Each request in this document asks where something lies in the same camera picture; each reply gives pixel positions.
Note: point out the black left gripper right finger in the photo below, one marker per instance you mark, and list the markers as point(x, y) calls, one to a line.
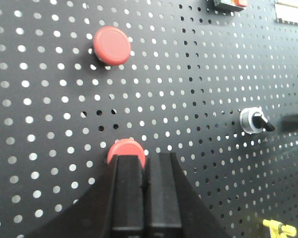
point(172, 207)

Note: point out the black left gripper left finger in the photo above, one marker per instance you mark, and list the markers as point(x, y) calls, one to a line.
point(112, 208)

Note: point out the red mushroom button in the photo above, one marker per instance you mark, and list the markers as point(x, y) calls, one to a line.
point(127, 147)
point(111, 45)

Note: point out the black perforated pegboard panel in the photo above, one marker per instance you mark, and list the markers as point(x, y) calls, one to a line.
point(191, 71)

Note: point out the grey module with labels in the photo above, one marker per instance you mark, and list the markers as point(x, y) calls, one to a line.
point(231, 5)

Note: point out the yellow toggle switch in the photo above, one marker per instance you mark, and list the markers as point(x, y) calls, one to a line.
point(279, 230)

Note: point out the black rotary selector switch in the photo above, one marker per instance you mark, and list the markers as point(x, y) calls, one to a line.
point(253, 121)

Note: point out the white mounting rail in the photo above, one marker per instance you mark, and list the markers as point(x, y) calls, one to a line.
point(287, 10)

